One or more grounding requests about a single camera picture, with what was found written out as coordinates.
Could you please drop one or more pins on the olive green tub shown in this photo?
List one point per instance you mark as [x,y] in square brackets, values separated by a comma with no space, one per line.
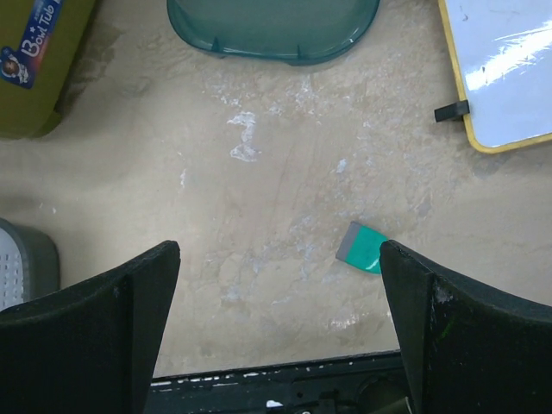
[40,40]

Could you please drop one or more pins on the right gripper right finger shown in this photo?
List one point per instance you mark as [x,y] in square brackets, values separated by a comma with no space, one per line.
[467,347]

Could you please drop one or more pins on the teal translucent tub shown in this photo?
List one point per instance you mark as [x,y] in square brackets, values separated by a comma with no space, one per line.
[295,32]

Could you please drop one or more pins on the small whiteboard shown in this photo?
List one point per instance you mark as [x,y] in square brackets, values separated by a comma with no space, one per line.
[501,58]

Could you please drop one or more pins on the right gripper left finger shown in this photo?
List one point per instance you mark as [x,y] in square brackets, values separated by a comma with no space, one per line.
[91,347]

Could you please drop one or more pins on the white perforated basket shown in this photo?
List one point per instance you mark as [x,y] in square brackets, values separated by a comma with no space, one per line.
[30,264]

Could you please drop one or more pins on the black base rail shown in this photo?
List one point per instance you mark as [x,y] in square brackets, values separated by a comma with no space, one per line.
[362,383]

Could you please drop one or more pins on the green eraser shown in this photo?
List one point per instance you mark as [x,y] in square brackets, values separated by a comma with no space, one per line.
[360,248]

